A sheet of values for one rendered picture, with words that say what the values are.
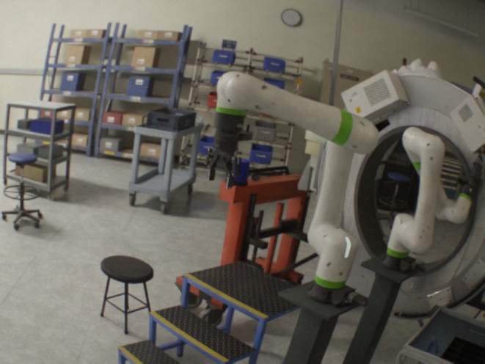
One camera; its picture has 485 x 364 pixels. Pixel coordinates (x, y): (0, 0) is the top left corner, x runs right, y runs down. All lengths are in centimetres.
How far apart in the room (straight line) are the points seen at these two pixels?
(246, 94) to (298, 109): 17
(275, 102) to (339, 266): 60
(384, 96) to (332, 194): 83
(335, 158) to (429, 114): 91
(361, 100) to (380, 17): 537
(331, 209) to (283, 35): 588
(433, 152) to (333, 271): 63
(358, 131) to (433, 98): 102
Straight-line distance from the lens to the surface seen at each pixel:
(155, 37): 706
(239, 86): 142
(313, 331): 179
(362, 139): 156
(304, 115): 148
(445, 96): 246
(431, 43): 805
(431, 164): 190
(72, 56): 754
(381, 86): 244
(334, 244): 165
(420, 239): 199
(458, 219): 218
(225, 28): 754
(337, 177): 175
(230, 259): 311
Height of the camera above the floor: 168
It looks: 13 degrees down
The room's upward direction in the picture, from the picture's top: 9 degrees clockwise
